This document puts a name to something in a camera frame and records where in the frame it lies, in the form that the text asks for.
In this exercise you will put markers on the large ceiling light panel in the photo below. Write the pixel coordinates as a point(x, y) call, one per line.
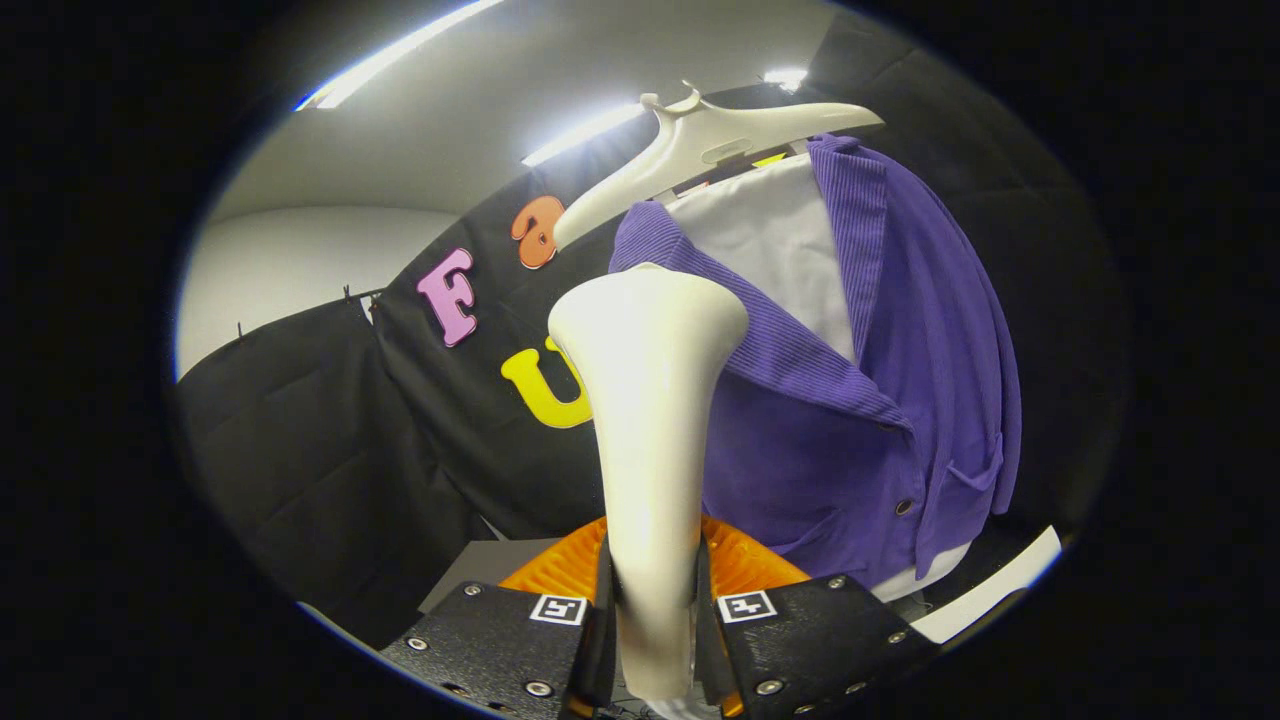
point(390, 55)

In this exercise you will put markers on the small ceiling light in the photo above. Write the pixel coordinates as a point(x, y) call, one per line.
point(785, 78)

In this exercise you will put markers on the white paper sheet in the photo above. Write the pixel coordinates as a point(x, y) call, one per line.
point(990, 590)

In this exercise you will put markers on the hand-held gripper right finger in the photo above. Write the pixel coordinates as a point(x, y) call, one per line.
point(800, 640)

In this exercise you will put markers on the long ceiling light strip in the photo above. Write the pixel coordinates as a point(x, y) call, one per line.
point(585, 133)

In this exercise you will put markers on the black backdrop cloth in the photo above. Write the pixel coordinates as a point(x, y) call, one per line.
point(350, 440)

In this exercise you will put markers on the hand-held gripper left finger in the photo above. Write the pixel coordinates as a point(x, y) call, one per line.
point(500, 640)

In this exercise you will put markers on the grey drawer cabinet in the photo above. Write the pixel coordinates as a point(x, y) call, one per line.
point(490, 565)

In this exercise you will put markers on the white clothes hanger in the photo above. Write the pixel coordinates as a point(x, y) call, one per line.
point(690, 150)

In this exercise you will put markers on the white garment steamer head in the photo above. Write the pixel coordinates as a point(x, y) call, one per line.
point(650, 430)

